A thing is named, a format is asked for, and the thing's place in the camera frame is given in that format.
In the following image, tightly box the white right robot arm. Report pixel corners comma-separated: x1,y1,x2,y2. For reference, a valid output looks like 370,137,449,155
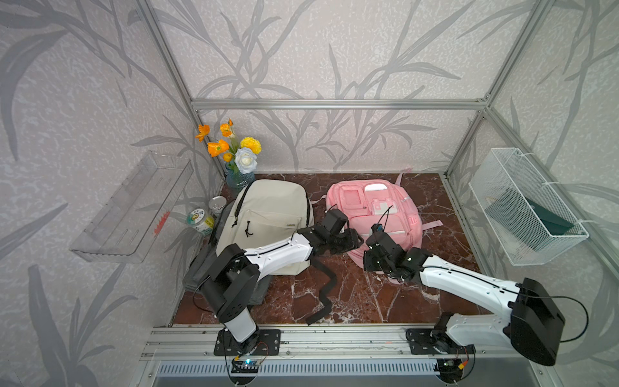
364,232,566,366

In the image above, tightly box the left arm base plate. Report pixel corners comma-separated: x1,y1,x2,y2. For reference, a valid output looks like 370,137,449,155
214,329,281,356

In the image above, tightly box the green box in basket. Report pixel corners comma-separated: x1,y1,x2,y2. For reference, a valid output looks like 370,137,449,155
485,189,578,252

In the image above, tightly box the white wire mesh basket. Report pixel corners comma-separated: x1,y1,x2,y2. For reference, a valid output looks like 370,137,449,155
469,148,589,266

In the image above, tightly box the red marker on shelf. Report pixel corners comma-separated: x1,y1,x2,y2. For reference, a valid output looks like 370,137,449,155
153,211,170,235

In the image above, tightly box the grey backpack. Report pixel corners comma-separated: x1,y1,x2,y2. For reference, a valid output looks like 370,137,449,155
183,203,272,307

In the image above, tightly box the pink backpack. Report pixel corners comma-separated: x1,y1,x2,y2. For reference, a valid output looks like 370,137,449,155
323,177,443,250

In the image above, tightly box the blue glass vase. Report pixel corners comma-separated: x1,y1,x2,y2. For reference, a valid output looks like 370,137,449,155
225,164,256,191

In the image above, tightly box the beige backpack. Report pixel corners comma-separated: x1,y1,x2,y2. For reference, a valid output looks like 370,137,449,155
215,179,315,280

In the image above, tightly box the clear acrylic wall shelf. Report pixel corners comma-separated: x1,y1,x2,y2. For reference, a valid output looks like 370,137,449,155
69,151,194,264

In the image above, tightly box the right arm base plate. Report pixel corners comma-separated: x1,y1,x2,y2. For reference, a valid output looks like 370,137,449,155
406,328,477,357

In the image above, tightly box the sunflower label plastic can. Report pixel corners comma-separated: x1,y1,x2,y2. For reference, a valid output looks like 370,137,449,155
186,208,214,236

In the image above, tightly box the artificial flower bouquet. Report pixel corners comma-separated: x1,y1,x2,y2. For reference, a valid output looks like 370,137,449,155
207,119,262,175

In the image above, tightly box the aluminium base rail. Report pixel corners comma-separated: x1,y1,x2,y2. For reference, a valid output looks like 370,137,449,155
139,325,533,363

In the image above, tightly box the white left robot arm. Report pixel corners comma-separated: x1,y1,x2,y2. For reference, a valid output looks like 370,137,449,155
198,208,363,353

